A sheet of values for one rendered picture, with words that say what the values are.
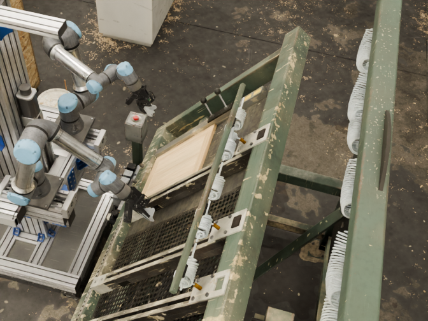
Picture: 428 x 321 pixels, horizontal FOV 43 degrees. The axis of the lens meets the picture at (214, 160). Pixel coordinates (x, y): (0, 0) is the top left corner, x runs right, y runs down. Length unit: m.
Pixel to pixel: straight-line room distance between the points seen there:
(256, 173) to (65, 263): 2.02
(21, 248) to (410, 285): 2.82
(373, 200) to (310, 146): 3.09
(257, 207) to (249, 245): 0.17
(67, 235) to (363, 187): 2.58
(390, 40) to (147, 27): 3.37
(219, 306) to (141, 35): 3.98
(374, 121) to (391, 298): 2.40
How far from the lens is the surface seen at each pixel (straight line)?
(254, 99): 2.87
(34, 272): 3.87
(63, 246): 3.95
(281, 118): 2.42
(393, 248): 4.50
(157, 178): 3.25
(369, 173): 1.89
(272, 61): 3.00
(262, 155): 2.24
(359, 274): 1.66
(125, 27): 5.52
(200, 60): 5.49
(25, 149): 2.59
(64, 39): 3.13
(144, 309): 2.37
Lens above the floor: 3.60
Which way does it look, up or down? 51 degrees down
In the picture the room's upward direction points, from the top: 8 degrees clockwise
